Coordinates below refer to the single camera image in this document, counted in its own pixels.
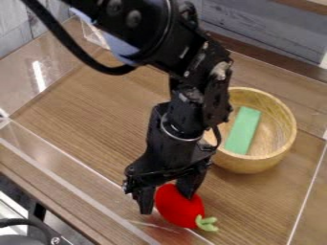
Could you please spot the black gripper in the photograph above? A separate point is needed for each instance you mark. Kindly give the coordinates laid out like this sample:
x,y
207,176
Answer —
x,y
175,156

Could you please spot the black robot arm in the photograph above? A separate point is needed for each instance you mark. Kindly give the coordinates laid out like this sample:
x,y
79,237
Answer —
x,y
155,32

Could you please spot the green rectangular block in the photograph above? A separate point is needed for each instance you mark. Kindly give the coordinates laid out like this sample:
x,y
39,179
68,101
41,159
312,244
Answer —
x,y
239,137

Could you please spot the wooden bowl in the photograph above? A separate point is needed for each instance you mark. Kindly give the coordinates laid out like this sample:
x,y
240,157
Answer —
x,y
257,135

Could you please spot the clear acrylic front wall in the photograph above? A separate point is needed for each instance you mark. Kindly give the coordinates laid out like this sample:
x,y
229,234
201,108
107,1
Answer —
x,y
79,195

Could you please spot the clear acrylic corner bracket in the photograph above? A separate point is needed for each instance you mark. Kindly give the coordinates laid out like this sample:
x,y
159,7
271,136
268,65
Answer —
x,y
92,34

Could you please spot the black table leg frame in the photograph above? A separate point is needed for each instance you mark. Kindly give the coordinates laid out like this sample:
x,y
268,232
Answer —
x,y
43,232

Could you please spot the red plush tomato green stem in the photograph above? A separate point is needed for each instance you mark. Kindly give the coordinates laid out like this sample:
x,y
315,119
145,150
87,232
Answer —
x,y
181,211

